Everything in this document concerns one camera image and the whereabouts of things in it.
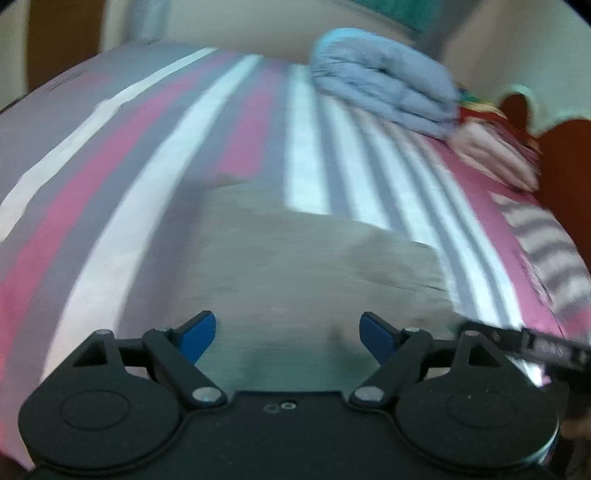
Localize striped pink grey bed sheet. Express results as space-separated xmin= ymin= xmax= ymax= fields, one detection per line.
xmin=1 ymin=43 xmax=590 ymax=466

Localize folded light blue duvet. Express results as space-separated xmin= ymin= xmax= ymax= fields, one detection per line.
xmin=308 ymin=28 xmax=460 ymax=139

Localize grey curtain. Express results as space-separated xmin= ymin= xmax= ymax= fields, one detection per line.
xmin=414 ymin=0 xmax=473 ymax=61
xmin=124 ymin=0 xmax=171 ymax=43

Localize window with green blinds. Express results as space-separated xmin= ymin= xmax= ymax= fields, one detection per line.
xmin=355 ymin=0 xmax=440 ymax=32

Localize brown wooden door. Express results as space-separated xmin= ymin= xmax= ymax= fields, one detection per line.
xmin=26 ymin=0 xmax=105 ymax=91

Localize grey left curtain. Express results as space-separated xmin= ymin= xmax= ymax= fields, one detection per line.
xmin=124 ymin=0 xmax=171 ymax=43

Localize dark red wooden headboard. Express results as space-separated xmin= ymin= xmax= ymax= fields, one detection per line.
xmin=498 ymin=85 xmax=591 ymax=278

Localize grey right curtain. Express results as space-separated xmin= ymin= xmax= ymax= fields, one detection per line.
xmin=414 ymin=0 xmax=473 ymax=61

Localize colourful red folded blanket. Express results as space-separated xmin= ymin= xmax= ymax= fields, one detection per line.
xmin=459 ymin=87 xmax=540 ymax=153

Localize grey sweatpants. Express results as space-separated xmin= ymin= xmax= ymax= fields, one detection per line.
xmin=168 ymin=175 xmax=462 ymax=392

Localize striped grey white pillow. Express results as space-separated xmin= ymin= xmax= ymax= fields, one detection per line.
xmin=491 ymin=194 xmax=590 ymax=319

